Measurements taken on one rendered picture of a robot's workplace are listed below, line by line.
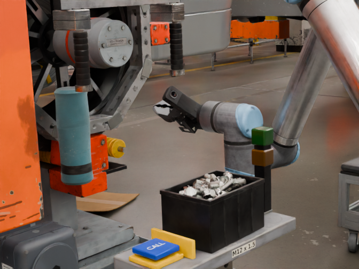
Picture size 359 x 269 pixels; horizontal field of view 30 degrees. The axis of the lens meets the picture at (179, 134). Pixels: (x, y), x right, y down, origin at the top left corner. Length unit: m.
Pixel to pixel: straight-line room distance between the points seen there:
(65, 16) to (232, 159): 0.59
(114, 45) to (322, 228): 1.37
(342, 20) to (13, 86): 0.71
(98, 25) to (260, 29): 4.25
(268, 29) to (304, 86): 4.16
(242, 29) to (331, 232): 3.58
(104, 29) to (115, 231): 0.72
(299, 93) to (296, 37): 8.15
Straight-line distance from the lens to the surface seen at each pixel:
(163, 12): 1.91
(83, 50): 1.67
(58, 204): 2.15
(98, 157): 2.01
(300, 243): 2.69
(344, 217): 2.58
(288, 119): 1.86
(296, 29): 9.95
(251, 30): 6.07
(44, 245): 1.69
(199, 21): 2.52
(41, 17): 1.99
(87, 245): 2.13
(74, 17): 1.66
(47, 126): 1.89
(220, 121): 1.85
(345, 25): 1.50
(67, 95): 1.78
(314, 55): 1.76
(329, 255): 2.58
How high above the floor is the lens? 0.99
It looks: 12 degrees down
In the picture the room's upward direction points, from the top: 2 degrees counter-clockwise
